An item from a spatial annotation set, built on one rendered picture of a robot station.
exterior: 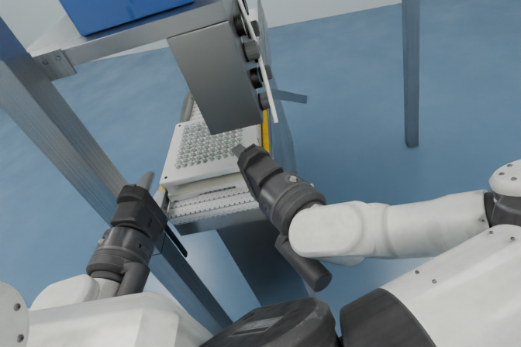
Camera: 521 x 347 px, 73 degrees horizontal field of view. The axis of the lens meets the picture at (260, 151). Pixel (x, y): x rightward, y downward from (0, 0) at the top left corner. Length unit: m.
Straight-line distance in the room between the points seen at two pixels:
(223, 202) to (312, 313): 0.62
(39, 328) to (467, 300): 0.34
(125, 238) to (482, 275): 0.49
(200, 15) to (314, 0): 3.57
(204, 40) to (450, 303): 0.47
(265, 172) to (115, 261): 0.27
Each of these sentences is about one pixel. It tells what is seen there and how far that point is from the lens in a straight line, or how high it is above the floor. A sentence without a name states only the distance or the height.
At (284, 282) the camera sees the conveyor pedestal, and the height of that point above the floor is 0.33.
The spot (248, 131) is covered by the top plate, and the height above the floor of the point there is 1.00.
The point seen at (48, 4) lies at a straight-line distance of 0.55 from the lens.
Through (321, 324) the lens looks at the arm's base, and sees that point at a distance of 0.25.
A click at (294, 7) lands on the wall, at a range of 4.16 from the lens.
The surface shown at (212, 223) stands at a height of 0.84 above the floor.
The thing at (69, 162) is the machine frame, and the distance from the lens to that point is 0.71.
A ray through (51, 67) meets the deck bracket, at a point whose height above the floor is 1.34.
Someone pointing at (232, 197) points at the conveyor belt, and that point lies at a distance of 0.84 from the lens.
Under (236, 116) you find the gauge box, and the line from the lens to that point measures 0.65.
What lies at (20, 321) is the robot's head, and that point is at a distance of 0.30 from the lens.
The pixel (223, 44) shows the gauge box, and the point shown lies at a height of 1.30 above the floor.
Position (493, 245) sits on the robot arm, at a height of 1.24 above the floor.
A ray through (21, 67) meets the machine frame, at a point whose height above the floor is 1.37.
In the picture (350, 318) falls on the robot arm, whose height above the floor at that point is 1.25.
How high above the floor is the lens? 1.50
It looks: 39 degrees down
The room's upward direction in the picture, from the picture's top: 21 degrees counter-clockwise
